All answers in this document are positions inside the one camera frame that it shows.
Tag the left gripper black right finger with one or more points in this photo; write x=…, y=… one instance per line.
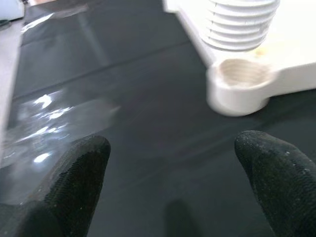
x=284, y=185

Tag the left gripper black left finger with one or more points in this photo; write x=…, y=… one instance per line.
x=64, y=192

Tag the white plastic table leg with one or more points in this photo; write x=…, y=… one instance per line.
x=237, y=24

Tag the white plastic children table top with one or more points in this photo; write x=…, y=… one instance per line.
x=237, y=91

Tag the clear tape cross patch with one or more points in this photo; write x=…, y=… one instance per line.
x=49, y=123

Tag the black tablecloth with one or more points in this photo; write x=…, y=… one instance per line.
x=160, y=160

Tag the clear tape strip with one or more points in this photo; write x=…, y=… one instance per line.
x=54, y=14

